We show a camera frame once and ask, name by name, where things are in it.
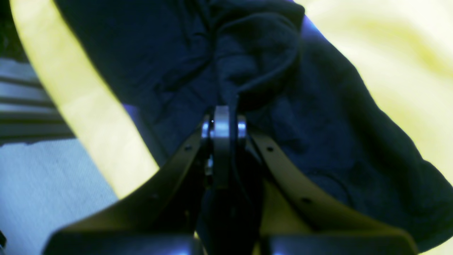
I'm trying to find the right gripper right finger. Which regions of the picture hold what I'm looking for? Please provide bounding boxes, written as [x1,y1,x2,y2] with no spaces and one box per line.
[212,106,418,255]

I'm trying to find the black T-shirt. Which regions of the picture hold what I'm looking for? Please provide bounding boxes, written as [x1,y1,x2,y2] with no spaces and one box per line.
[55,0,452,252]

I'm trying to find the yellow table cloth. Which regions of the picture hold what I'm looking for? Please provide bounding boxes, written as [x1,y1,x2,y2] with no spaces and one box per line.
[9,0,453,255]

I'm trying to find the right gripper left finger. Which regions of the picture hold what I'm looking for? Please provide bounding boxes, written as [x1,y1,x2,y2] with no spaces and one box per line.
[43,114,213,255]

